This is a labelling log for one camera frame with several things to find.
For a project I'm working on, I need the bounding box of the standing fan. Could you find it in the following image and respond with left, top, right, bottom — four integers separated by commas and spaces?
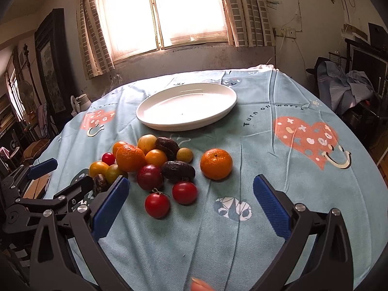
17, 80, 40, 120

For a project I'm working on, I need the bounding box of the chair with brown cushion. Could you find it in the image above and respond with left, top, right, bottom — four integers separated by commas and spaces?
22, 139, 51, 159

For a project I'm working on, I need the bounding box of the large tangerine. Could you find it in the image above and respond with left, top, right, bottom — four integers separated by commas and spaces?
200, 148, 233, 180

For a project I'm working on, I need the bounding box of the bright window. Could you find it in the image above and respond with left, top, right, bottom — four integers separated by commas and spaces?
91, 0, 231, 64

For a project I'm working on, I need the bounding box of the yellow-green cherry tomato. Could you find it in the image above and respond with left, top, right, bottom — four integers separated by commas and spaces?
176, 147, 194, 163
105, 164, 128, 185

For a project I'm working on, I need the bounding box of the white oval plate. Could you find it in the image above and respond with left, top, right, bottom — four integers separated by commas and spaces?
136, 83, 238, 132

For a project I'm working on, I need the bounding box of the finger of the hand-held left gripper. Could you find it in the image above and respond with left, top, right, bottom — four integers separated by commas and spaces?
16, 175, 95, 213
4, 158, 59, 189

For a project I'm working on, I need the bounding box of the red stemmed cherry tomato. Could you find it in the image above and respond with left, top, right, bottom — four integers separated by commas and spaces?
144, 188, 170, 219

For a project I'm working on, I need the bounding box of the wall socket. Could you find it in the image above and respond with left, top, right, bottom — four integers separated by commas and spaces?
274, 27, 296, 39

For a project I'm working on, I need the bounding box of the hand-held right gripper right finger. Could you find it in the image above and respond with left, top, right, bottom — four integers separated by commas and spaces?
252, 174, 355, 291

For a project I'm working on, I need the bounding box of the orange cherry tomato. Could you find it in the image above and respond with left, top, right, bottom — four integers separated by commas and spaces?
144, 149, 168, 168

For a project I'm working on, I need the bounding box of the light blue printed tablecloth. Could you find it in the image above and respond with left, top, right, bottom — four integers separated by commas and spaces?
29, 68, 388, 291

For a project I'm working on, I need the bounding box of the pile of clothes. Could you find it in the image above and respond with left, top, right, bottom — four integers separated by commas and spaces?
306, 57, 383, 113

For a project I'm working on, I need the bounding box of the white cable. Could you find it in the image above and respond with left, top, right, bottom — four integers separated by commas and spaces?
266, 36, 286, 65

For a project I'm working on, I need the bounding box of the dark red plum tomato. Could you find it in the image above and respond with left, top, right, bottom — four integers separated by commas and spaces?
136, 164, 164, 191

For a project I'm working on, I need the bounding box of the white jug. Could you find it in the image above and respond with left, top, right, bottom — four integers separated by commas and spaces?
71, 94, 91, 116

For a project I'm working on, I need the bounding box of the person's right hand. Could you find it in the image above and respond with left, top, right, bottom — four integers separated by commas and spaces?
191, 277, 217, 291

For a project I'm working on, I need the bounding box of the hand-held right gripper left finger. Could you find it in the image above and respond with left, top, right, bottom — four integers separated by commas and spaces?
29, 176, 131, 291

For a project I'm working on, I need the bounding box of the dark framed picture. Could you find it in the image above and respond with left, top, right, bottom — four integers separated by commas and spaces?
34, 8, 77, 119

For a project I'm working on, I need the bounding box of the checked curtain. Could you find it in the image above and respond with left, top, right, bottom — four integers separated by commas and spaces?
218, 0, 276, 48
74, 0, 116, 80

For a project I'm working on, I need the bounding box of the coat stand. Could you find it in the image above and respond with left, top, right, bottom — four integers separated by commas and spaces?
22, 44, 41, 110

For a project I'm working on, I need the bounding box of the dark purple passion fruit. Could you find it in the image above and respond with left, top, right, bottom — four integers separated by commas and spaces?
154, 137, 180, 161
161, 161, 196, 184

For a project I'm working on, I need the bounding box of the black monitor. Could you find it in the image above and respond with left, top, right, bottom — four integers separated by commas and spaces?
346, 38, 388, 93

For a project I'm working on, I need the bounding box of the medium tangerine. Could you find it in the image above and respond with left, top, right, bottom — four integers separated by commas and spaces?
115, 144, 146, 173

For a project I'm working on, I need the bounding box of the spotted yellow cherry tomato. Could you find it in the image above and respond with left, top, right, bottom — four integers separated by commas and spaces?
137, 134, 158, 155

